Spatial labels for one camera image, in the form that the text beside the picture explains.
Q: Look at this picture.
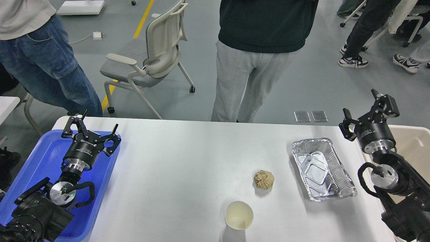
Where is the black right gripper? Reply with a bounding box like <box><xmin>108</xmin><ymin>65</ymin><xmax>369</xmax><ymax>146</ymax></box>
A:
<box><xmin>339</xmin><ymin>89</ymin><xmax>400</xmax><ymax>154</ymax></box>

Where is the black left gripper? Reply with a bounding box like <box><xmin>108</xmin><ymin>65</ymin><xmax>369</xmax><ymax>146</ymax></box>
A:
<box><xmin>61</xmin><ymin>110</ymin><xmax>122</xmax><ymax>172</ymax></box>

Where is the white paper cup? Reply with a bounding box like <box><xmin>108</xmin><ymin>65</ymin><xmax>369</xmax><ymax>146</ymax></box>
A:
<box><xmin>225</xmin><ymin>201</ymin><xmax>254</xmax><ymax>233</ymax></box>

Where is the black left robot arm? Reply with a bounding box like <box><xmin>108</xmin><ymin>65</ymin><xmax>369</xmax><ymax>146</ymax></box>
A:
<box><xmin>1</xmin><ymin>116</ymin><xmax>121</xmax><ymax>242</ymax></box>

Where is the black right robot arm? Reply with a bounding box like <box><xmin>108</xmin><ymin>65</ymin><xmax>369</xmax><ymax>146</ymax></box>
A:
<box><xmin>339</xmin><ymin>89</ymin><xmax>430</xmax><ymax>242</ymax></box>

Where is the right metal floor plate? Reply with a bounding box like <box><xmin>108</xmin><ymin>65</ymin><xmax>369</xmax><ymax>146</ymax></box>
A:
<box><xmin>311</xmin><ymin>111</ymin><xmax>329</xmax><ymax>122</ymax></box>

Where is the metal floor plate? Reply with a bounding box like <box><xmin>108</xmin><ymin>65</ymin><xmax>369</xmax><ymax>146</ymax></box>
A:
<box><xmin>311</xmin><ymin>111</ymin><xmax>329</xmax><ymax>122</ymax></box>
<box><xmin>294</xmin><ymin>111</ymin><xmax>311</xmax><ymax>123</ymax></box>

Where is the beige plastic bin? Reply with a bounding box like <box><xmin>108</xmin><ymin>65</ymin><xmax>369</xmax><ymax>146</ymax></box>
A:
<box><xmin>361</xmin><ymin>125</ymin><xmax>430</xmax><ymax>205</ymax></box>

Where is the left metal floor plate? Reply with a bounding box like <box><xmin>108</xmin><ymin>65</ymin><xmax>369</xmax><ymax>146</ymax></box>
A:
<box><xmin>294</xmin><ymin>111</ymin><xmax>311</xmax><ymax>123</ymax></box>

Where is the black white sneaker foot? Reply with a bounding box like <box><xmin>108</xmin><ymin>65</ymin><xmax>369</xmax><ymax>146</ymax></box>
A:
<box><xmin>392</xmin><ymin>54</ymin><xmax>421</xmax><ymax>75</ymax></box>

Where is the aluminium foil tray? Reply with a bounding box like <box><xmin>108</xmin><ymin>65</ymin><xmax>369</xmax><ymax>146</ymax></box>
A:
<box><xmin>292</xmin><ymin>137</ymin><xmax>357</xmax><ymax>202</ymax></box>

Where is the white side table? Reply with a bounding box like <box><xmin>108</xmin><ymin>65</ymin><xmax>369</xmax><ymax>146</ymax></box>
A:
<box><xmin>0</xmin><ymin>96</ymin><xmax>20</xmax><ymax>125</ymax></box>

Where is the person in black trousers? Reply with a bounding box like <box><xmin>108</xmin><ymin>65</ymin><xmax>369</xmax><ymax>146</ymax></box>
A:
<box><xmin>338</xmin><ymin>0</ymin><xmax>400</xmax><ymax>69</ymax></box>

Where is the white floor power adapter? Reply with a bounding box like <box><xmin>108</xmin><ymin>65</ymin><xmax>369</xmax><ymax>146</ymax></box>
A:
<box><xmin>92</xmin><ymin>32</ymin><xmax>103</xmax><ymax>40</ymax></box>

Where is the person in blue jeans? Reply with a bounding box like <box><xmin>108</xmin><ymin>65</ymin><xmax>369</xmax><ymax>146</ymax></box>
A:
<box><xmin>0</xmin><ymin>0</ymin><xmax>103</xmax><ymax>117</ymax></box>

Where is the white chair at right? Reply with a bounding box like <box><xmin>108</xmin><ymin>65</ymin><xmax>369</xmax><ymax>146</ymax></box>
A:
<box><xmin>347</xmin><ymin>0</ymin><xmax>429</xmax><ymax>53</ymax></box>

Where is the crumpled brown paper ball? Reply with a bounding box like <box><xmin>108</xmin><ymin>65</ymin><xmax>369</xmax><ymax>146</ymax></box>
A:
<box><xmin>253</xmin><ymin>170</ymin><xmax>275</xmax><ymax>190</ymax></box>

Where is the white grey office chair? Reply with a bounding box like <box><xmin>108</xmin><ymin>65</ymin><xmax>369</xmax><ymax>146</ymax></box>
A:
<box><xmin>100</xmin><ymin>0</ymin><xmax>196</xmax><ymax>118</ymax></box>

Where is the person in grey sweatpants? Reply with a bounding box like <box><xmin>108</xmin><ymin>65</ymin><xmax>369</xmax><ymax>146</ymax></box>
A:
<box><xmin>211</xmin><ymin>0</ymin><xmax>318</xmax><ymax>123</ymax></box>

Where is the white flat floor base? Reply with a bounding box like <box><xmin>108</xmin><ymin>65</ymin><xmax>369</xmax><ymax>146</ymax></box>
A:
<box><xmin>57</xmin><ymin>0</ymin><xmax>105</xmax><ymax>15</ymax></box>

